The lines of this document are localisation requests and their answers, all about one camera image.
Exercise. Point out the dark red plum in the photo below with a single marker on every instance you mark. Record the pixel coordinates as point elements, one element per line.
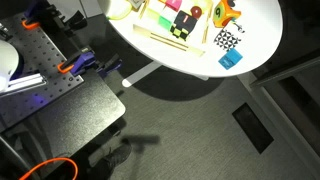
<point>196,12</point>

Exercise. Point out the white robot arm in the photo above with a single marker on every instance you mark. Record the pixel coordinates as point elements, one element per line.
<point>6,63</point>

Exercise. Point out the wooden slatted tray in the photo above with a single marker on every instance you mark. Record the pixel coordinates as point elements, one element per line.
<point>166,40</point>

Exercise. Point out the black cart top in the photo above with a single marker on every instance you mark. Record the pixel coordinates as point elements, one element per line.
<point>90,106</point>

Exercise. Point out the blue soft cube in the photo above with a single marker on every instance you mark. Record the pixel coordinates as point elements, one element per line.
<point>230,59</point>

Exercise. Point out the light green soft cube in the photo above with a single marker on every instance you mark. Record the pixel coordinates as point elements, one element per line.
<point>153,14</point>

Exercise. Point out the dark sneaker shoe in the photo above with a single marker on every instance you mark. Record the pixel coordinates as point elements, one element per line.
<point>115,158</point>

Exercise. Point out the blue clamp orange grip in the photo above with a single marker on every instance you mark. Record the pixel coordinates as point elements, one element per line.
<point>83,61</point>

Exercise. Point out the yellow banana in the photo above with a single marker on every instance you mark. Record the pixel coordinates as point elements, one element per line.
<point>121,16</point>

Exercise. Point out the black white patterned cube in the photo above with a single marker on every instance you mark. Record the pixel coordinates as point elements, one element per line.
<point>227,39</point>

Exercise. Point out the magenta soft cube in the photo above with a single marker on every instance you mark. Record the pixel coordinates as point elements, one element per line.
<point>174,4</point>

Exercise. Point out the gray soft cube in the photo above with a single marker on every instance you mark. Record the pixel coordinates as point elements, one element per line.
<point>136,2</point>

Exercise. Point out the dark floor hatch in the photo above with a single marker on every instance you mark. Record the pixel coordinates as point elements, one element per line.
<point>252,128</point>

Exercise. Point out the orange number soft cube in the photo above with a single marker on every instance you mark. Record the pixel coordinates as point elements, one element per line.
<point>225,13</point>

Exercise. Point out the black perforated breadboard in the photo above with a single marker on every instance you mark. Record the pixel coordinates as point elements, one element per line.
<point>40,56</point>

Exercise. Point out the black clamp orange grip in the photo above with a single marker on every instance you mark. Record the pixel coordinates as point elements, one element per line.
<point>50,16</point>

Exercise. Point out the dark shelf unit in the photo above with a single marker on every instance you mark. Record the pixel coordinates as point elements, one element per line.
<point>293,83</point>

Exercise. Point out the aluminium profile rail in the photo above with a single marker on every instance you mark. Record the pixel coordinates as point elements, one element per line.
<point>23,83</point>

